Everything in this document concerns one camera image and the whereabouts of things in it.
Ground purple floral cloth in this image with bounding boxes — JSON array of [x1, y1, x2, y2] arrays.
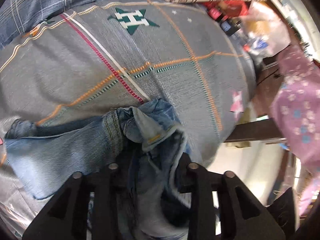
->
[[271, 46, 319, 215]]

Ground light blue denim jeans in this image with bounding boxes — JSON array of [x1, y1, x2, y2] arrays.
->
[[5, 99, 191, 239]]

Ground grey star-patterned bedsheet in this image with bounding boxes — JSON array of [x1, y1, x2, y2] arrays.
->
[[1, 0, 257, 239]]

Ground cluttered items on shelf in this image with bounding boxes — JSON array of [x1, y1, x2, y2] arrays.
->
[[203, 0, 291, 60]]

